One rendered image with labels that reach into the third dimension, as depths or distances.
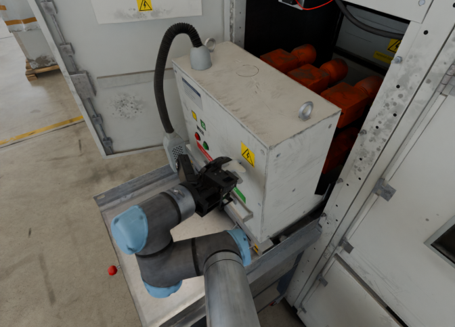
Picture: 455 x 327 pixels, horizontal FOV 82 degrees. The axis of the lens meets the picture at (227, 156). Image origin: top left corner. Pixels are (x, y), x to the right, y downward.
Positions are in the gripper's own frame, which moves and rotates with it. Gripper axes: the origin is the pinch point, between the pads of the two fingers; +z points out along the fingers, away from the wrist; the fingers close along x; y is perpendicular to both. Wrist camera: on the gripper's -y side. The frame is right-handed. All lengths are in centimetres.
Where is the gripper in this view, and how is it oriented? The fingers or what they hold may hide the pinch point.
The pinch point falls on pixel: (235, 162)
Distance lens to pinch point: 71.7
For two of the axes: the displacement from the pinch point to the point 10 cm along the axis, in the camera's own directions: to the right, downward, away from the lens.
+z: 6.4, -3.3, 6.9
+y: 7.5, 4.7, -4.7
